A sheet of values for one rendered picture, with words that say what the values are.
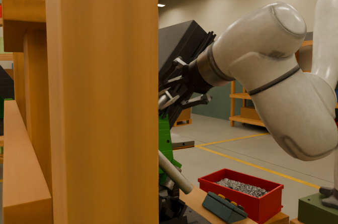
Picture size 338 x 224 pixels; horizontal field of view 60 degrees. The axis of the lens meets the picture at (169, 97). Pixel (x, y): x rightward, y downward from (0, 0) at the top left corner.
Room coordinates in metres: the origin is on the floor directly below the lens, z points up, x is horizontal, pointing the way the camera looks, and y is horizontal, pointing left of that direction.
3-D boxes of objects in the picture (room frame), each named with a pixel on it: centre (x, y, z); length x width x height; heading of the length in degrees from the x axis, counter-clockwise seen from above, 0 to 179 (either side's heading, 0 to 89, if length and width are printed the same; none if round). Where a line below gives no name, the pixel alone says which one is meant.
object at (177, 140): (1.18, 0.10, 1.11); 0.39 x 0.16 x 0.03; 119
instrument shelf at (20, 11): (0.93, 0.38, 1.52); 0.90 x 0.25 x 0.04; 29
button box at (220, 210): (1.04, -0.20, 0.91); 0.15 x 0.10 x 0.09; 29
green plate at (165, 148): (1.02, 0.06, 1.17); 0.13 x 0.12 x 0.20; 29
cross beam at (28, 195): (0.88, 0.47, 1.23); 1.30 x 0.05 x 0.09; 29
